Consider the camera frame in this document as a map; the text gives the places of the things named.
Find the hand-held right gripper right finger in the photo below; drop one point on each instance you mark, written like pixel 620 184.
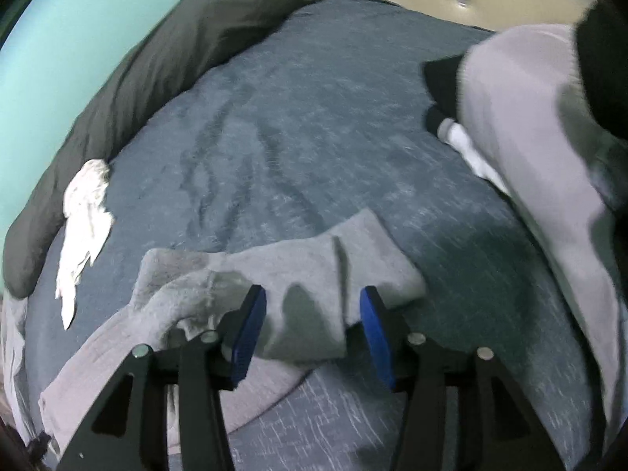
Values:
pixel 378 338

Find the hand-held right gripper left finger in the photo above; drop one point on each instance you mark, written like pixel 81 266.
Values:
pixel 250 333

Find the grey sweater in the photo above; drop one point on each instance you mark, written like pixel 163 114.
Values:
pixel 319 265

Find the white shirt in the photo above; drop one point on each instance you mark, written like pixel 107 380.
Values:
pixel 83 221

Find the bed with blue sheet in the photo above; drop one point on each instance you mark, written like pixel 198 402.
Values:
pixel 304 132

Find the white sock with black cuff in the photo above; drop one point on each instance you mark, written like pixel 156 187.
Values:
pixel 466 149

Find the light grey blanket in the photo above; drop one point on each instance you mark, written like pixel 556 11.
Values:
pixel 12 353

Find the small black cloth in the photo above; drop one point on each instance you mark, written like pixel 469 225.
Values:
pixel 444 83

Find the pale lilac garment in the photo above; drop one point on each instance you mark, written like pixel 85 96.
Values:
pixel 530 108

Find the dark grey long pillow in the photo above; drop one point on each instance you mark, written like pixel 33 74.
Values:
pixel 147 73

